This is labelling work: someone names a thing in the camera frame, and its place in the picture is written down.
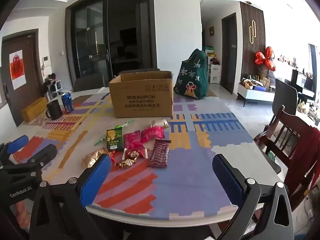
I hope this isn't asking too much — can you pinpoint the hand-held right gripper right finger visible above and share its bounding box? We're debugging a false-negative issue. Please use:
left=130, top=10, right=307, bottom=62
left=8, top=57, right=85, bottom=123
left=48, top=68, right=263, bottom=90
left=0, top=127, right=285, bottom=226
left=212, top=154, right=295, bottom=240

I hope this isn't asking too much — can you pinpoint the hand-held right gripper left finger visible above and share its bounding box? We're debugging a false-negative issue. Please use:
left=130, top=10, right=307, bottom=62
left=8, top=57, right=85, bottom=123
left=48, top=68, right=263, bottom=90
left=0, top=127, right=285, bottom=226
left=29, top=153, right=112, bottom=240

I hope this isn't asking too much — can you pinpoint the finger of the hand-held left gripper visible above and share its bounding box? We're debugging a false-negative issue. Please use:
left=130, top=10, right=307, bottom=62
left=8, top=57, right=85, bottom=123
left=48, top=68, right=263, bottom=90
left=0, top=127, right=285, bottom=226
left=0, top=144, right=57, bottom=178
left=0, top=135, right=29, bottom=167

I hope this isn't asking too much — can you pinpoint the golden snack packet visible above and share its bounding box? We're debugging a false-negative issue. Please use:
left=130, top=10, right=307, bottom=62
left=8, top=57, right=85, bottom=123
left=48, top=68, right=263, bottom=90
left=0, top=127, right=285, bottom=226
left=82, top=149, right=108, bottom=168

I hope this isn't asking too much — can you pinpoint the gold candy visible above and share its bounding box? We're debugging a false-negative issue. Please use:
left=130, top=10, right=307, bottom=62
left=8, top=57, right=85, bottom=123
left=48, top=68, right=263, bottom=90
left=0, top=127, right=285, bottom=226
left=116, top=159, right=137, bottom=167

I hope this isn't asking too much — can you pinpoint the green snack packet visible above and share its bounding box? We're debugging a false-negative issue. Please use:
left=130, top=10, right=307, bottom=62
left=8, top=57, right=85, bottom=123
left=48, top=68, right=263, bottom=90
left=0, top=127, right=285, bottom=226
left=106, top=127, right=124, bottom=152

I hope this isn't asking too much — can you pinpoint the red and white candy packet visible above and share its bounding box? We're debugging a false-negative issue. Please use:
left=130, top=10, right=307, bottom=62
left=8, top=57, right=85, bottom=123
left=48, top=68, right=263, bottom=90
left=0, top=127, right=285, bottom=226
left=122, top=148, right=148, bottom=160

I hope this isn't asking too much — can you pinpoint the pink snack packet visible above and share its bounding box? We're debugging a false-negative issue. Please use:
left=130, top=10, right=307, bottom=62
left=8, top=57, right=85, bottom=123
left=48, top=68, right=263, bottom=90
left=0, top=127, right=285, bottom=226
left=123, top=131, right=143, bottom=150
left=141, top=126, right=165, bottom=143

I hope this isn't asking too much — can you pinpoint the green lollipop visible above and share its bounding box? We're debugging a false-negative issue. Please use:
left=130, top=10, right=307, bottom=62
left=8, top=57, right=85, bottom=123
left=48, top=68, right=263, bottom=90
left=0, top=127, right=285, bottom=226
left=114, top=120, right=135, bottom=130

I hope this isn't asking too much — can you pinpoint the dark red striped packet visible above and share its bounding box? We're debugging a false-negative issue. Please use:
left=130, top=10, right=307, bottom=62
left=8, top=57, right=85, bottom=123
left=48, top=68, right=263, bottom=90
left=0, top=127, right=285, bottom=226
left=148, top=140, right=172, bottom=168

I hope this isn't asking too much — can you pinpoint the beige snack packet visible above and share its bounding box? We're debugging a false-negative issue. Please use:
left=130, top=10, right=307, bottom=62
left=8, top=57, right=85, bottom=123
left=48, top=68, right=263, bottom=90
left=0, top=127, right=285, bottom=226
left=150, top=119, right=170, bottom=129

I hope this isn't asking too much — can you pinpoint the brown cardboard box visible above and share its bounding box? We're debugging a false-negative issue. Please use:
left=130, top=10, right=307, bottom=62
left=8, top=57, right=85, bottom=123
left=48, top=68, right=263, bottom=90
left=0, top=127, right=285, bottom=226
left=109, top=70, right=174, bottom=118

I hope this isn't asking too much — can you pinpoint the colourful patterned tablecloth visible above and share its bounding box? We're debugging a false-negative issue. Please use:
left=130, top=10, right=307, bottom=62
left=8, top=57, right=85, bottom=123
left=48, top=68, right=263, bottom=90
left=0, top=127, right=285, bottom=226
left=10, top=89, right=255, bottom=220

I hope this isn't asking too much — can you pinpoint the yellow box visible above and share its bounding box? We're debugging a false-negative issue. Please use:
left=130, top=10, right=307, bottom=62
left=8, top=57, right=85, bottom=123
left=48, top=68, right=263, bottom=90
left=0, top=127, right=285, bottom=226
left=21, top=97, right=48, bottom=122

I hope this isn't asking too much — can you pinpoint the black mug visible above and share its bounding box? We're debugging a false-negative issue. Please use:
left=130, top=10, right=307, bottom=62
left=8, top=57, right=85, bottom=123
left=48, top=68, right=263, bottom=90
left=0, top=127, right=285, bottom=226
left=45, top=100, right=63, bottom=120

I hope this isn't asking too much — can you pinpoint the blue Oreo packet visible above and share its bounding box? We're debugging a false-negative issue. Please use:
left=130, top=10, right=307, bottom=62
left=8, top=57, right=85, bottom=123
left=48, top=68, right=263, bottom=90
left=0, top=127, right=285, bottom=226
left=61, top=92, right=75, bottom=114

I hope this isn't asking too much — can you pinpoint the red and white door poster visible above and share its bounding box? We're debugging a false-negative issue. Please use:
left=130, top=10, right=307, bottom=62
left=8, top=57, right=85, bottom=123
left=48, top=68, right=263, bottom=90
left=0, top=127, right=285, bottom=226
left=9, top=50, right=27, bottom=90

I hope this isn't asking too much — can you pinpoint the red cloth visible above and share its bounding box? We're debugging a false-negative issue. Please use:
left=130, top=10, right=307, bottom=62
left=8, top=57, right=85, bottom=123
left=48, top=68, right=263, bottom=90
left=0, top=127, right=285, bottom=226
left=285, top=126, right=320, bottom=200

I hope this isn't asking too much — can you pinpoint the brown entrance door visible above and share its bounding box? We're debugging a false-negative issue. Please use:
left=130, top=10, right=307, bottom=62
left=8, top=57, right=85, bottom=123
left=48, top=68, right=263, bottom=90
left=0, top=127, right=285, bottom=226
left=0, top=29, right=47, bottom=128

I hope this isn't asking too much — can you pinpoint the red wooden chair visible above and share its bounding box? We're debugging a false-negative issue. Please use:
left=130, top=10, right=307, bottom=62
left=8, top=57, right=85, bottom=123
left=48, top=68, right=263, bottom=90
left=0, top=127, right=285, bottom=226
left=254, top=105, right=320, bottom=210

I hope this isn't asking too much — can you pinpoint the white low cabinet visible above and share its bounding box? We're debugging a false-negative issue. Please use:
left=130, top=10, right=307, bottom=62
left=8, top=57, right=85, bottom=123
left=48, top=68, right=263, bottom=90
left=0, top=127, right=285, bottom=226
left=236, top=82, right=275, bottom=107

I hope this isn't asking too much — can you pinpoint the grey upholstered chair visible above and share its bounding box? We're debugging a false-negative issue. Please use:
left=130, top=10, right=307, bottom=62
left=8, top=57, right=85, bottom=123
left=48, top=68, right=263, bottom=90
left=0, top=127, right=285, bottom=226
left=269, top=79, right=298, bottom=125

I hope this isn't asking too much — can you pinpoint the green snowflake print bag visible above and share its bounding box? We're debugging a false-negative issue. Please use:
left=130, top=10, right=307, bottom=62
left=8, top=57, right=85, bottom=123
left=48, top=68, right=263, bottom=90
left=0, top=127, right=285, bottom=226
left=174, top=49, right=209, bottom=99

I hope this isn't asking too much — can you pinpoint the white shelf unit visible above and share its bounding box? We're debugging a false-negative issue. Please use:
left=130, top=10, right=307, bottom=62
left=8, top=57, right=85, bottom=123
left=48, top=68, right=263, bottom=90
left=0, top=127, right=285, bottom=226
left=209, top=64, right=221, bottom=83

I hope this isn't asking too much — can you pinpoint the black monitor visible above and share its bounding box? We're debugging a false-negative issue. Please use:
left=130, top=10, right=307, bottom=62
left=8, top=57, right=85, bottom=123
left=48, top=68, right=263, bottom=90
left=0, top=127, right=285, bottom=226
left=291, top=69, right=315, bottom=98

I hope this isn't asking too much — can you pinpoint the black framed glass door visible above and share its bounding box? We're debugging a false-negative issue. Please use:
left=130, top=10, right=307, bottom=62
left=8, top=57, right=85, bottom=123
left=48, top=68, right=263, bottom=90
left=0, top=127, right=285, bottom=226
left=65, top=0, right=154, bottom=85

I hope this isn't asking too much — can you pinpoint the red foil balloon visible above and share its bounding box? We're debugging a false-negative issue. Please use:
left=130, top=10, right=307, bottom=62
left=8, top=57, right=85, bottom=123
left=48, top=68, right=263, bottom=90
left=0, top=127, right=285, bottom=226
left=255, top=46, right=277, bottom=72

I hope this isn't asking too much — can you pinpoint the dark interior door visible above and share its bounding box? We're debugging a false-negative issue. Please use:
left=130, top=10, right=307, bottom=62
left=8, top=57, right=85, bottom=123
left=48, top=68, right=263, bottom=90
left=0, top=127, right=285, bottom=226
left=221, top=12, right=238, bottom=94

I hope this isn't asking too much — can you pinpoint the dark slatted wall panel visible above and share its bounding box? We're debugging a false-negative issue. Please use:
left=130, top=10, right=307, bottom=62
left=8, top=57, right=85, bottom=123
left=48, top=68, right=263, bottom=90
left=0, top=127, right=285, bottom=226
left=239, top=1, right=266, bottom=80

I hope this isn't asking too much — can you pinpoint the gold wall ornament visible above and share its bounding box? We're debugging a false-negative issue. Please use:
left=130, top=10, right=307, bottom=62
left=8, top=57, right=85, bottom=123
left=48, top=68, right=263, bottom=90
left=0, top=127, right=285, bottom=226
left=249, top=20, right=256, bottom=44

